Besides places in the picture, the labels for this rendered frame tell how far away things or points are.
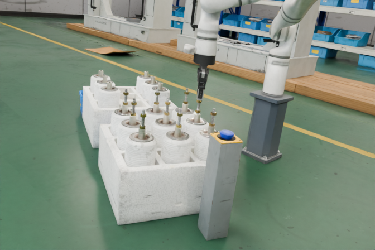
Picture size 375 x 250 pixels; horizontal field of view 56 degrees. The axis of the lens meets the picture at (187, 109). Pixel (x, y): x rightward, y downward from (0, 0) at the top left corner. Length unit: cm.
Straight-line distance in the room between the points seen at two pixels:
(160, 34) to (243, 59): 149
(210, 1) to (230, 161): 50
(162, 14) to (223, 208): 376
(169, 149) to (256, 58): 241
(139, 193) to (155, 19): 362
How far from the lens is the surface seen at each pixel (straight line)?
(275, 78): 157
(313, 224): 130
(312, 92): 307
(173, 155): 110
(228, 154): 97
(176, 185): 111
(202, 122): 126
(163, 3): 461
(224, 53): 364
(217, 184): 100
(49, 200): 126
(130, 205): 110
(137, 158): 106
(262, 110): 159
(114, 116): 128
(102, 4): 567
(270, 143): 163
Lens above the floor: 67
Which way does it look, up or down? 18 degrees down
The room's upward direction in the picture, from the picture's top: 7 degrees clockwise
